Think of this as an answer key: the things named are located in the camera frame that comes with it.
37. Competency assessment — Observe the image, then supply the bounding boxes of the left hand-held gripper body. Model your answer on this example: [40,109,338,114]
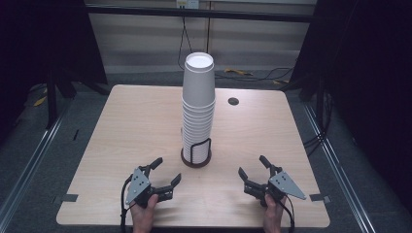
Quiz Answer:
[125,166,174,209]

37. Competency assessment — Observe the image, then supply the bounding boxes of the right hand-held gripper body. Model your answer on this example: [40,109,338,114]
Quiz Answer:
[258,171,307,209]

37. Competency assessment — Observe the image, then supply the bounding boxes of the black wire cup holder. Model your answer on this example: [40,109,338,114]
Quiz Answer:
[180,137,213,169]

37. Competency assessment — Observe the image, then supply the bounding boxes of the stack of white cups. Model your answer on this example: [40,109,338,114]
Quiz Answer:
[181,96,217,165]

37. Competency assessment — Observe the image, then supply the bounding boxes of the person's left hand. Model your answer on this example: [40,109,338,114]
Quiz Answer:
[129,193,160,233]

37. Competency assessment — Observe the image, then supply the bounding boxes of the person's right hand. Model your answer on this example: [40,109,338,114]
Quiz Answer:
[262,195,288,233]

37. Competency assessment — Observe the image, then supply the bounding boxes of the grey tape strip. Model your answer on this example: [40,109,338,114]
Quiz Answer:
[52,192,80,205]
[308,192,332,205]

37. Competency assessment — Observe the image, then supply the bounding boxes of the dark metal stand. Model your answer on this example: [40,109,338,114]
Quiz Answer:
[44,68,78,130]

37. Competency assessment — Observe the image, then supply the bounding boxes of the black curtain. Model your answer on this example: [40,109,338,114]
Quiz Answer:
[0,0,109,145]
[289,0,412,208]

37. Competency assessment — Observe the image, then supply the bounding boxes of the black horizontal bar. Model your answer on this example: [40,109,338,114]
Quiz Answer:
[85,5,316,24]

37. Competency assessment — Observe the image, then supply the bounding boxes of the metal floor rail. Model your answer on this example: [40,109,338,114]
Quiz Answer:
[301,102,377,233]
[0,106,72,225]

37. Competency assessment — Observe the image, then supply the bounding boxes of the bundle of black cables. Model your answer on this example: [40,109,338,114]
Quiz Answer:
[302,92,335,157]

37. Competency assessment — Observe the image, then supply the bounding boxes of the black floor cables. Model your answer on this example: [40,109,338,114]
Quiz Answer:
[213,66,295,83]

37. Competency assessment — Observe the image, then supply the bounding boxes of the hanging black cable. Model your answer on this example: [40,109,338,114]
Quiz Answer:
[176,16,196,71]

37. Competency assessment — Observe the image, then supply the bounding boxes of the white wall socket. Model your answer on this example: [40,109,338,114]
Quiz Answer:
[176,0,200,10]

